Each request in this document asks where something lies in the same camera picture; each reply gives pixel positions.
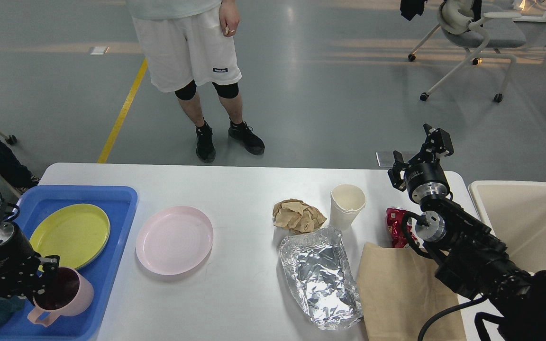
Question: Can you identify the pink mug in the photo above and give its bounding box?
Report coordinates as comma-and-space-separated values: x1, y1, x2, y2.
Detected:
27, 266, 94, 327

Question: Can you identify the grey office chair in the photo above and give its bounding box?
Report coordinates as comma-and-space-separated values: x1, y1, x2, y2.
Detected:
408, 0, 525, 103

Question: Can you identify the white waste bin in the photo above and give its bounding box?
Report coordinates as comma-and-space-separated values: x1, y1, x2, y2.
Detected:
468, 180, 546, 273

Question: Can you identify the white paper cup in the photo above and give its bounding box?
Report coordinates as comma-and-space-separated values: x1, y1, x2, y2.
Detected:
329, 184, 366, 230

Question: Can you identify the crumpled aluminium foil tray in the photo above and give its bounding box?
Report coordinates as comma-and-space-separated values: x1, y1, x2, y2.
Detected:
279, 227, 363, 330

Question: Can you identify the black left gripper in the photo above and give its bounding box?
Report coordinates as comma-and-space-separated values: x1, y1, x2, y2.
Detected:
0, 223, 60, 306

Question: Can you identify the crumpled brown paper ball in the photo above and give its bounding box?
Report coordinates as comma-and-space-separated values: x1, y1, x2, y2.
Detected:
272, 198, 328, 234

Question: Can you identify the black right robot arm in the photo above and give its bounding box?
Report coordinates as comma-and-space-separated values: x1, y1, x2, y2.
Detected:
388, 124, 546, 341

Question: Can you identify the brown paper bag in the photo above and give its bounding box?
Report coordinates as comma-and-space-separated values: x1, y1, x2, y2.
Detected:
357, 242, 459, 341

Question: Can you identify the crushed red can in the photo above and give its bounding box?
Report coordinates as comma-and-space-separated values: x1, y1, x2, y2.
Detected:
386, 206, 412, 248

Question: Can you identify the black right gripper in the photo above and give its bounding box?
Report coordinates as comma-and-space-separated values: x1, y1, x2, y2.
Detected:
387, 124, 454, 204

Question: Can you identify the blue plastic tray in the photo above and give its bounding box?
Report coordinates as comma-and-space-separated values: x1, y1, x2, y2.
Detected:
0, 184, 138, 341

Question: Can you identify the yellow plate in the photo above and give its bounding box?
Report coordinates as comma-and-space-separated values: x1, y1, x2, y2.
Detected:
29, 203, 111, 270

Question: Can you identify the seated person at left edge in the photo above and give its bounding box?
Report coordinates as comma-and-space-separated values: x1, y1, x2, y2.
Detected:
0, 140, 40, 193

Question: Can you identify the standing person in white shorts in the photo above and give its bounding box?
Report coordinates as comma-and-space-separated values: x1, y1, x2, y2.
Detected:
126, 0, 266, 163

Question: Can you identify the pink plate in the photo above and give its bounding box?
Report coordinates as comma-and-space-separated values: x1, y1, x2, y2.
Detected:
135, 206, 214, 276

